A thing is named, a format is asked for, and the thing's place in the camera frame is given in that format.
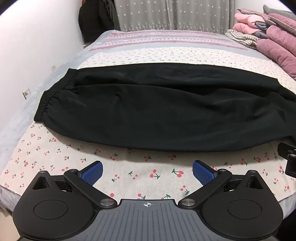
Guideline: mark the cherry print bed cloth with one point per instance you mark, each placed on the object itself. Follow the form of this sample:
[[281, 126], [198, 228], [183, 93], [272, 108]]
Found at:
[[148, 176]]

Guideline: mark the pink folded clothes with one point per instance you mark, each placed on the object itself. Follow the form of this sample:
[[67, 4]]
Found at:
[[248, 24]]

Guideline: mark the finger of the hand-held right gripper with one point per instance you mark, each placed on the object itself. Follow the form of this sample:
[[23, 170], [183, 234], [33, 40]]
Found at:
[[288, 150]]

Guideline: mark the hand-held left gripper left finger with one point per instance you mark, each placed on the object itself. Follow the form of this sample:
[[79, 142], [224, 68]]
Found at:
[[92, 172]]

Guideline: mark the dark hanging clothes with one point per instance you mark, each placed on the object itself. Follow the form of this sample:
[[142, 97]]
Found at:
[[97, 20]]

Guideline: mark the grey star print curtain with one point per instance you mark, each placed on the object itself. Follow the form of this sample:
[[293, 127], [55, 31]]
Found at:
[[172, 15]]

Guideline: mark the striped folded cloth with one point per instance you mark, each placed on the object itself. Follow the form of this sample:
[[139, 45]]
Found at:
[[241, 38]]

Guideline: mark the mauve quilted duvet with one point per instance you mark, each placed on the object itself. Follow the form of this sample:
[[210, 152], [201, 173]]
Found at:
[[276, 45]]

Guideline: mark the black pants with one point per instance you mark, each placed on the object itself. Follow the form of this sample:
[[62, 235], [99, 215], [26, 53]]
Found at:
[[161, 106]]

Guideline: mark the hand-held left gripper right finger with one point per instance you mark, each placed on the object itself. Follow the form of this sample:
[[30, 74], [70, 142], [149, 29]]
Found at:
[[201, 172]]

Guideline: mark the grey pillow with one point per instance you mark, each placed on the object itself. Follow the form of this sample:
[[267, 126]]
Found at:
[[277, 10]]

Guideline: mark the bed with cherry-print sheet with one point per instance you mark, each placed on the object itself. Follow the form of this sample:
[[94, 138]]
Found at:
[[161, 40]]

